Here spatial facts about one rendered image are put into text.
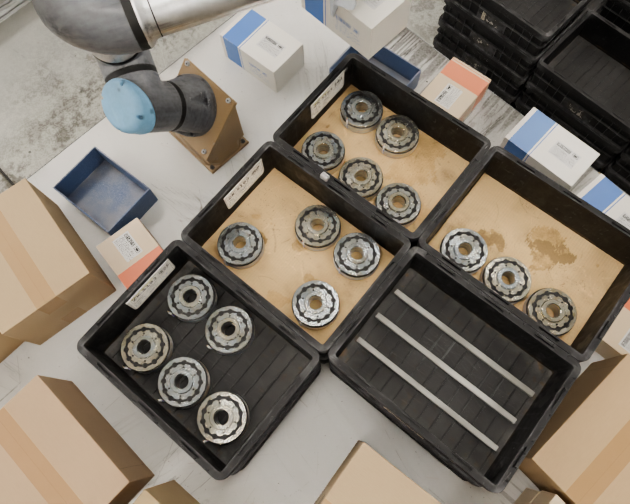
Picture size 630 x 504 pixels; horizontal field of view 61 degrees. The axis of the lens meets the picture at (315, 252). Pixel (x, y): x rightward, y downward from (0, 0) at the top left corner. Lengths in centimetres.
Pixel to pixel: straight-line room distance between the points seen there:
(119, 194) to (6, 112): 132
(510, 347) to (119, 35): 94
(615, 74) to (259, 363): 162
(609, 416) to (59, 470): 109
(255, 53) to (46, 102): 137
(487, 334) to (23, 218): 107
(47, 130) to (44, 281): 138
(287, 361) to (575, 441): 59
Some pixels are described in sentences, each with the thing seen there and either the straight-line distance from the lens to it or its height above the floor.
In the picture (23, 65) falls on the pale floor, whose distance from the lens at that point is 287.
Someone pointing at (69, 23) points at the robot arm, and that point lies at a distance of 87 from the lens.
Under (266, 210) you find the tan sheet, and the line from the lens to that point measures 126.
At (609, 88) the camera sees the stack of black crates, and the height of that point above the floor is 38.
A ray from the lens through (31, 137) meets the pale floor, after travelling 264.
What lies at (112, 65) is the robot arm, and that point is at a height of 104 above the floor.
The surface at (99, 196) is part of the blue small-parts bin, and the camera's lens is 153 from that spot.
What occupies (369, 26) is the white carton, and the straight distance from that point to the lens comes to 112.
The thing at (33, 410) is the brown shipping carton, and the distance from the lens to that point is 127.
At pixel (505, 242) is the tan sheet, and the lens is 128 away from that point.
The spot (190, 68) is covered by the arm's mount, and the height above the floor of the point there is 89.
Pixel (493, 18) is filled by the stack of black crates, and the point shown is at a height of 53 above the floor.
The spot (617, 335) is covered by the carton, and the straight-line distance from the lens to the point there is 138.
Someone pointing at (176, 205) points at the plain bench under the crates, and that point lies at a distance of 145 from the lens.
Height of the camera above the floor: 198
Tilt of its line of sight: 72 degrees down
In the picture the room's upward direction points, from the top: 5 degrees counter-clockwise
